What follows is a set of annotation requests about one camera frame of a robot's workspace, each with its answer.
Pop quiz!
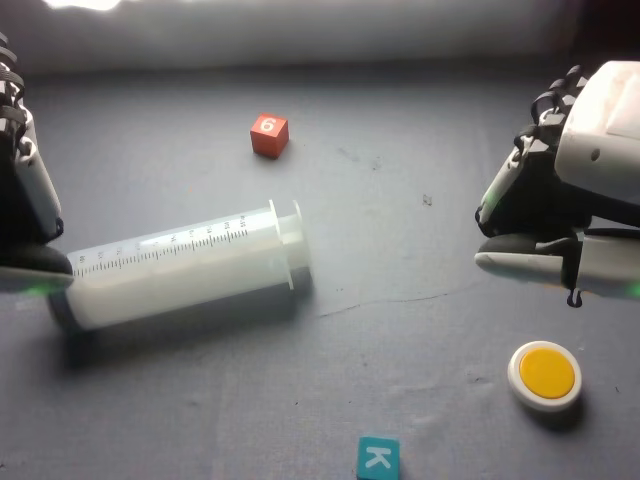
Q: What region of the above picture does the red number block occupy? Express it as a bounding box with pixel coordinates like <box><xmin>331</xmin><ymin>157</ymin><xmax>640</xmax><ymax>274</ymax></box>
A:
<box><xmin>249</xmin><ymin>112</ymin><xmax>290</xmax><ymax>160</ymax></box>

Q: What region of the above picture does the teal letter block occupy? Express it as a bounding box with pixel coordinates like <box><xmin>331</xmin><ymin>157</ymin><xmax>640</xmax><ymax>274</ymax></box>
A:
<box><xmin>356</xmin><ymin>435</ymin><xmax>401</xmax><ymax>480</ymax></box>

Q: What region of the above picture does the grey table cloth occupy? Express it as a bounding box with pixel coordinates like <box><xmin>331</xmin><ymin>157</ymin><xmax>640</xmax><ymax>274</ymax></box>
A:
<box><xmin>0</xmin><ymin>59</ymin><xmax>640</xmax><ymax>480</ymax></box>

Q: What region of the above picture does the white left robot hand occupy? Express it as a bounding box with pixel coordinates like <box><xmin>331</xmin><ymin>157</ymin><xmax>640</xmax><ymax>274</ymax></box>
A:
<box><xmin>0</xmin><ymin>32</ymin><xmax>75</xmax><ymax>294</ymax></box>

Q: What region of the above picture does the large translucent plastic syringe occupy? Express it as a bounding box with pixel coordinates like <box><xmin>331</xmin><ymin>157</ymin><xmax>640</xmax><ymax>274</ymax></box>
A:
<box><xmin>47</xmin><ymin>198</ymin><xmax>314</xmax><ymax>332</ymax></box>

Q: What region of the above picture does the yellow button with white ring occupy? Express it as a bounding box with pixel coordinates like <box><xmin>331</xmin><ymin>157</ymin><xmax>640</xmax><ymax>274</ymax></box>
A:
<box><xmin>507</xmin><ymin>340</ymin><xmax>584</xmax><ymax>413</ymax></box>

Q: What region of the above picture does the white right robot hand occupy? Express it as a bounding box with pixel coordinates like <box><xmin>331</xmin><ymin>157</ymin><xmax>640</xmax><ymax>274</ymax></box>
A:
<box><xmin>473</xmin><ymin>60</ymin><xmax>640</xmax><ymax>307</ymax></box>

